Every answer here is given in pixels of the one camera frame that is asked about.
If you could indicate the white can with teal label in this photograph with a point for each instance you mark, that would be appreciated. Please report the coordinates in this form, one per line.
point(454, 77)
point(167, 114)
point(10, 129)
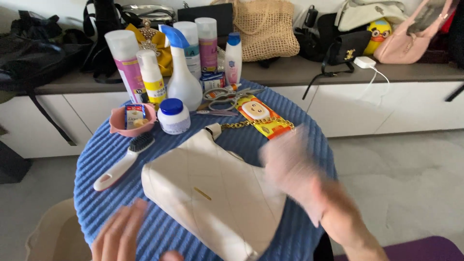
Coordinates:
point(191, 47)

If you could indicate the small blue packet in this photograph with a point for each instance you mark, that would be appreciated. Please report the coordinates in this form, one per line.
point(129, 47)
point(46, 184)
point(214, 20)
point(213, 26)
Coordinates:
point(133, 114)

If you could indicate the purple tweezers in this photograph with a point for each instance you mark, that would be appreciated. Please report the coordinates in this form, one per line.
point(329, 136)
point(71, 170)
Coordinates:
point(215, 113)

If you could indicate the purple mat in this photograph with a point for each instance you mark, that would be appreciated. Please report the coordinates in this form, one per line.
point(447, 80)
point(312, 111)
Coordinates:
point(417, 250)

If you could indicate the orange cartoon packet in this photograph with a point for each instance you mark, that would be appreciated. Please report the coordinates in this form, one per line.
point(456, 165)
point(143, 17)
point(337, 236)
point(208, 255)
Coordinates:
point(264, 116)

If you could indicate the small tube with orange cap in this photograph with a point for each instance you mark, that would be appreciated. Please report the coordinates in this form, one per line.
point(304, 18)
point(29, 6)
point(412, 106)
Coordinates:
point(232, 87)

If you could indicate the silver scissors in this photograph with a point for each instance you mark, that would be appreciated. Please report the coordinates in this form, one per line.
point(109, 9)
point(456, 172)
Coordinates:
point(224, 98)

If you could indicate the beige bin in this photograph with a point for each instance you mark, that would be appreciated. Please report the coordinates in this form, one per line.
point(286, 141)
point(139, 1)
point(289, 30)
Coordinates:
point(58, 232)

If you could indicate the white bottle with yellow label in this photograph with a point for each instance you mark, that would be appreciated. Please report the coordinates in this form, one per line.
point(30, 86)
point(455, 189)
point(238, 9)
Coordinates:
point(151, 78)

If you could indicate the person's right fingers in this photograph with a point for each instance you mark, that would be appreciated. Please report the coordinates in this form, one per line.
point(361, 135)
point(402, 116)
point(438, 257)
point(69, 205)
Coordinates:
point(282, 152)

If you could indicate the silver metallic bag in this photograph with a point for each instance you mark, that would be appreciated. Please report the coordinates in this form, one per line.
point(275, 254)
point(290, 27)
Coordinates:
point(152, 12)

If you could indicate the white jar with blue lid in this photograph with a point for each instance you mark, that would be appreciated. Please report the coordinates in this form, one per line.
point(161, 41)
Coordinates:
point(173, 118)

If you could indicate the white spray bottle blue trigger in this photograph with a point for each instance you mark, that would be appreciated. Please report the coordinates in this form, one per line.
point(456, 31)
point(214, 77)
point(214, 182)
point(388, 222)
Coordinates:
point(183, 81)

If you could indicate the large pink label spray can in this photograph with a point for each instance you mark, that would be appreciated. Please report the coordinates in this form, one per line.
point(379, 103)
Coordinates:
point(127, 61)

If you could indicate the beige woven net bag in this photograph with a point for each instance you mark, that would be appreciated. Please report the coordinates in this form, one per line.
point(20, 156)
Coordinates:
point(266, 31)

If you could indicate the black flat clutch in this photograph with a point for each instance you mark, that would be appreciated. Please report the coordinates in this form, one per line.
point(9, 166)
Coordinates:
point(206, 16)

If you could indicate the white bottle with blue cap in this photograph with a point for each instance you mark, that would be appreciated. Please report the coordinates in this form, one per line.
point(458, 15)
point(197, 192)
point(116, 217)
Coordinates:
point(233, 60)

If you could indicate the blue ribbed table cloth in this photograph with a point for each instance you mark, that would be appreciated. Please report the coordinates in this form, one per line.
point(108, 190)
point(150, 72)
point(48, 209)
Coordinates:
point(181, 232)

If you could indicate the cream fabric bag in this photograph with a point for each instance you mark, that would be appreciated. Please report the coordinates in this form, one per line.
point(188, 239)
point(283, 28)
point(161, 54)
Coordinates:
point(366, 14)

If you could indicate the person's left hand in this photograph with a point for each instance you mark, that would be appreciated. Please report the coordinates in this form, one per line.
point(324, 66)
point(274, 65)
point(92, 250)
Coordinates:
point(119, 235)

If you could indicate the black leather bag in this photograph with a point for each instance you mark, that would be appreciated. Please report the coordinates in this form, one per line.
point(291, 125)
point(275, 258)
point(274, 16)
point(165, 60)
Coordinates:
point(32, 54)

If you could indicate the person's right hand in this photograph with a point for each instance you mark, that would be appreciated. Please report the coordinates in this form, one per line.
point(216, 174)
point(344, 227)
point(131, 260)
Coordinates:
point(290, 166)

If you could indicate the yellow duck plush toy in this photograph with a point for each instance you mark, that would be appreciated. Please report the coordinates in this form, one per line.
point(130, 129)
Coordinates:
point(379, 34)

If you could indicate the yellow bag with jewelled bow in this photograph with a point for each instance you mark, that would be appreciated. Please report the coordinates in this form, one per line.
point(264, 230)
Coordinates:
point(157, 47)

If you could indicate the pink bowl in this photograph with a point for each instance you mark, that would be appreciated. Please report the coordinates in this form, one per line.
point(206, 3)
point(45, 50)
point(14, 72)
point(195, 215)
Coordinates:
point(116, 125)

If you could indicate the white cabinet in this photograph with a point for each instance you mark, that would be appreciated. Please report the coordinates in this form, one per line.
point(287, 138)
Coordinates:
point(362, 105)

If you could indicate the pink handbag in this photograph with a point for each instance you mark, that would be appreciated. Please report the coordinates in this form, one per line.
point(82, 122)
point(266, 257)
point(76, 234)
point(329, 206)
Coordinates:
point(406, 43)

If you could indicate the white brush with black bristles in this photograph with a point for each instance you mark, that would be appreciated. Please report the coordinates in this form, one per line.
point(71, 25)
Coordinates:
point(121, 165)

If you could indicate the blue and white box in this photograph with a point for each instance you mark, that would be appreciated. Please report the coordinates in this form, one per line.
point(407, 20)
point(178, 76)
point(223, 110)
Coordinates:
point(212, 80)

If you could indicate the slim pink label spray can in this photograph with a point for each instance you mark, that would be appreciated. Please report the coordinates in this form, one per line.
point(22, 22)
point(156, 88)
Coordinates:
point(207, 43)

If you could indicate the white quilted handbag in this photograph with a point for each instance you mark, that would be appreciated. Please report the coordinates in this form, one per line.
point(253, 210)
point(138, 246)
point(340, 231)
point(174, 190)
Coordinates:
point(214, 192)

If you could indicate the black handbag with gold emblem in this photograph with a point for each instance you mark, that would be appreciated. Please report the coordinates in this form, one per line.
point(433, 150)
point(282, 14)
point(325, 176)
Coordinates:
point(344, 47)

